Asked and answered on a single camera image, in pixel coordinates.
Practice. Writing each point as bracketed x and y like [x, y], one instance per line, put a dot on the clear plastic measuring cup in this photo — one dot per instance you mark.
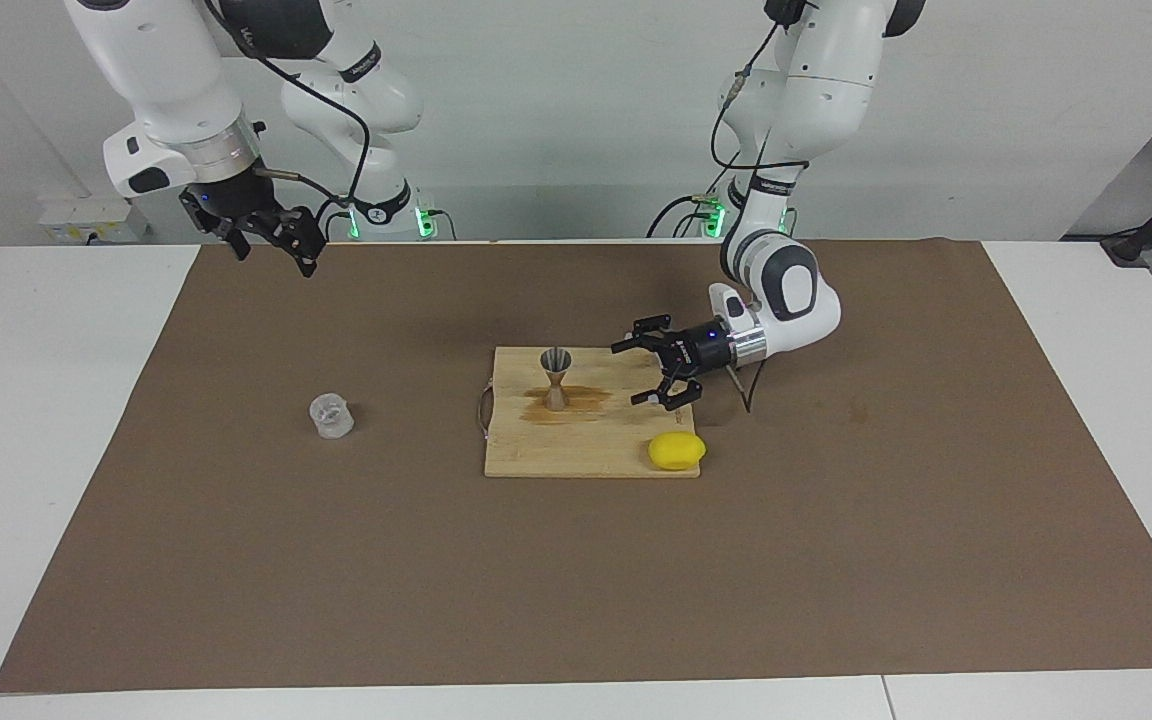
[332, 418]

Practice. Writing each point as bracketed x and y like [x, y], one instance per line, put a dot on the steel double jigger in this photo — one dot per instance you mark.
[556, 395]

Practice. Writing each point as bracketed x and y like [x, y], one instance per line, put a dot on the brown table mat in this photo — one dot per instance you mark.
[236, 560]

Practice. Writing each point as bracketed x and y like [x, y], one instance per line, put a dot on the bamboo cutting board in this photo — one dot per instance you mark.
[576, 445]

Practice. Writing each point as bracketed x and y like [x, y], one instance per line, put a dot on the white wall socket box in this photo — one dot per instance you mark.
[86, 215]

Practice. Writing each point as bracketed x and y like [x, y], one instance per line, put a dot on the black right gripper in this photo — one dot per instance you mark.
[236, 200]

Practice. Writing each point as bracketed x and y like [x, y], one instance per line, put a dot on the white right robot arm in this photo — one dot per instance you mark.
[156, 70]

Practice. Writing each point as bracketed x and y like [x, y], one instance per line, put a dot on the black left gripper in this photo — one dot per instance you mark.
[704, 348]

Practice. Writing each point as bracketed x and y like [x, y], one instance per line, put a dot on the yellow lemon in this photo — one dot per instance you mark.
[676, 451]

